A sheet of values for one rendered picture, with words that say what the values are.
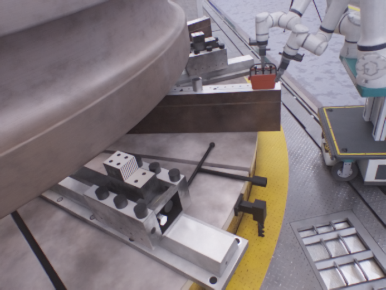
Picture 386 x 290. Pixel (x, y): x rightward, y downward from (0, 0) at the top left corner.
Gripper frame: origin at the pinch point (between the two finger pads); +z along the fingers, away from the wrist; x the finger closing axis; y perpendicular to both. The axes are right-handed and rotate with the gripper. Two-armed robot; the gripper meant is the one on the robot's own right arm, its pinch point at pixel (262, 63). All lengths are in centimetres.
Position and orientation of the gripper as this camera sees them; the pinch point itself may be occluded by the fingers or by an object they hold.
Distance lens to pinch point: 223.0
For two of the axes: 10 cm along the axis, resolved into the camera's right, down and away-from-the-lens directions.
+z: 1.4, 8.1, 5.7
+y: 9.7, -0.1, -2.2
